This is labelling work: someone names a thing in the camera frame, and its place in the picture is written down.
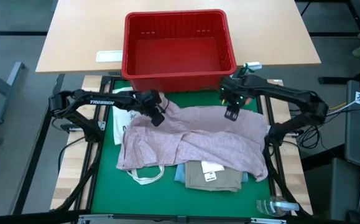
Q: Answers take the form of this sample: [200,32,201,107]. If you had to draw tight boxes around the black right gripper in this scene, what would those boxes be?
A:
[219,77,254,122]

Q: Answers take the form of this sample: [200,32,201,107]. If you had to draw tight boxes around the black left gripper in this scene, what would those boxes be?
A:
[135,90,165,128]

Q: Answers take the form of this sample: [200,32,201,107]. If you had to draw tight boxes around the pink garment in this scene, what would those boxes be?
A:
[116,97,269,182]

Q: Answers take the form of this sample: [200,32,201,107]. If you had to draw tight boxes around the white printed tote bag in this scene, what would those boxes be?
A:
[112,86,165,186]

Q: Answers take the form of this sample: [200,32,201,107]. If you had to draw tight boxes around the light blue denim jeans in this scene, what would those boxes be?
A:
[173,163,249,184]

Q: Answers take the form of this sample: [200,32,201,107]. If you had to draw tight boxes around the beige garment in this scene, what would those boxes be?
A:
[184,161,244,193]

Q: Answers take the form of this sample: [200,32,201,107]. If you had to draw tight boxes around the red plastic laundry basket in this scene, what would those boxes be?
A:
[121,9,238,93]

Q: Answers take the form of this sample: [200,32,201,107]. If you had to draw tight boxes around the spray bottle with orange label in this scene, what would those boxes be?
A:
[238,61,263,106]

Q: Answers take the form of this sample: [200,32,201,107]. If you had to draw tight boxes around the white label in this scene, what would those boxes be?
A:
[96,50,124,63]

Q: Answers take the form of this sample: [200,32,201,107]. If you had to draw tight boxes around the green table mat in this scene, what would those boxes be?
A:
[91,80,274,215]

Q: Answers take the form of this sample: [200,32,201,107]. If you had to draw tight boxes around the clear empty plastic bottle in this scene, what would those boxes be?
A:
[256,195,300,217]

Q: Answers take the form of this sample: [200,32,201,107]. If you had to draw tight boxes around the light wooden desk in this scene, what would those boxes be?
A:
[35,0,322,75]

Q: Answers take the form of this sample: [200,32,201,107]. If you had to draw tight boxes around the grey metal table leg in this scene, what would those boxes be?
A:
[0,61,27,125]

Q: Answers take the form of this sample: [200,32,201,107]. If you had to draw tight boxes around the black computer mouse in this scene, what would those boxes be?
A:
[346,210,360,224]

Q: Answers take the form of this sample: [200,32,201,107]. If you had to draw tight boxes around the black cable bundle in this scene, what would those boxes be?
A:
[296,124,323,150]

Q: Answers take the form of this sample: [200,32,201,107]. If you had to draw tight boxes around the black metal table frame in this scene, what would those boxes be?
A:
[50,75,313,223]

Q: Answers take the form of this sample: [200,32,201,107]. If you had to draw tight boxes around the yellow extension cord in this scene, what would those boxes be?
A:
[328,102,349,111]

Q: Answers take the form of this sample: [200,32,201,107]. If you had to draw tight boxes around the white cable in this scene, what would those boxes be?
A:
[327,84,360,115]

